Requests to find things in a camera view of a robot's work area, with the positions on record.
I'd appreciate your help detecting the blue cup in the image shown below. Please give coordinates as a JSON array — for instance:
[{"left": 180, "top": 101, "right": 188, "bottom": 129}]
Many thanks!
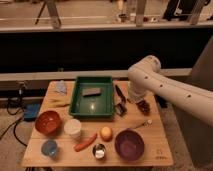
[{"left": 41, "top": 140, "right": 58, "bottom": 158}]

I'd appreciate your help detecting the black peeler tool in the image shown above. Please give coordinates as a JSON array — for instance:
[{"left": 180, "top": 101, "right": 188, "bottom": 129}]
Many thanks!
[{"left": 115, "top": 85, "right": 127, "bottom": 116}]

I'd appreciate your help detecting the red bowl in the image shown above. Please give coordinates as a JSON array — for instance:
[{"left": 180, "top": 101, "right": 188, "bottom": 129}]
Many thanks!
[{"left": 35, "top": 110, "right": 61, "bottom": 135}]

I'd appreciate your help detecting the white paper cup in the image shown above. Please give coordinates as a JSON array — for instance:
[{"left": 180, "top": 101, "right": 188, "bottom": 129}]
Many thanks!
[{"left": 64, "top": 119, "right": 82, "bottom": 138}]

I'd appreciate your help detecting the purple bowl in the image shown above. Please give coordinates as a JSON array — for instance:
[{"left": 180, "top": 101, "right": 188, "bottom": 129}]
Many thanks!
[{"left": 114, "top": 129, "right": 145, "bottom": 161}]

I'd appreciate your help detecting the green plastic tray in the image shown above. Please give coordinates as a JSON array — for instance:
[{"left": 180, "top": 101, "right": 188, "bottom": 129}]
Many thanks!
[{"left": 69, "top": 76, "right": 114, "bottom": 120}]

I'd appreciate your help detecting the blue box on floor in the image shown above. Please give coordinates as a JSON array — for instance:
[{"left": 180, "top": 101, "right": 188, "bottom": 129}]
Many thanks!
[{"left": 24, "top": 104, "right": 40, "bottom": 121}]

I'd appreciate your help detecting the orange carrot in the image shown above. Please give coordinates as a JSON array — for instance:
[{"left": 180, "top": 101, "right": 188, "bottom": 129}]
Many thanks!
[{"left": 74, "top": 133, "right": 97, "bottom": 152}]

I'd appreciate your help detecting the black floor cable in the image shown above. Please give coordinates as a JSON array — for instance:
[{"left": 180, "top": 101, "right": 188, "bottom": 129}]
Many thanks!
[{"left": 0, "top": 96, "right": 28, "bottom": 148}]

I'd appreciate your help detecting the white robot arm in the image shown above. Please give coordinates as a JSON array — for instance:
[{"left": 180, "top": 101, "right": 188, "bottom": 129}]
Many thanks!
[{"left": 127, "top": 55, "right": 213, "bottom": 127}]

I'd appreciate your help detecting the silver fork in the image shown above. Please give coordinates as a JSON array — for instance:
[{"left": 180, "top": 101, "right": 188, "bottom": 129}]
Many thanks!
[{"left": 127, "top": 119, "right": 152, "bottom": 130}]

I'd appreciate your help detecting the small steel cup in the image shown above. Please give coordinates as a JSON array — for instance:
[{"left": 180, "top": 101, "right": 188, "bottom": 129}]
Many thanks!
[{"left": 92, "top": 143, "right": 106, "bottom": 159}]

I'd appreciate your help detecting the yellow banana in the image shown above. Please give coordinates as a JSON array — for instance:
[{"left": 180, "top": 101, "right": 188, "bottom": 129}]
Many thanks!
[{"left": 48, "top": 99, "right": 70, "bottom": 108}]

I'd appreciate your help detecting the grey sponge block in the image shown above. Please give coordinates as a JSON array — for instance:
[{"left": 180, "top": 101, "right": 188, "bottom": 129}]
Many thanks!
[{"left": 82, "top": 88, "right": 101, "bottom": 97}]

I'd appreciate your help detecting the light blue cloth left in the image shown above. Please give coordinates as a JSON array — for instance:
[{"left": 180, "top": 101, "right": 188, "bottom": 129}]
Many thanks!
[{"left": 54, "top": 80, "right": 67, "bottom": 95}]

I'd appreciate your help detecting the dark red grape bunch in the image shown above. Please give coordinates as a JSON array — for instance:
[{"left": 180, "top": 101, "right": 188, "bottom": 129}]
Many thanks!
[{"left": 137, "top": 100, "right": 150, "bottom": 115}]

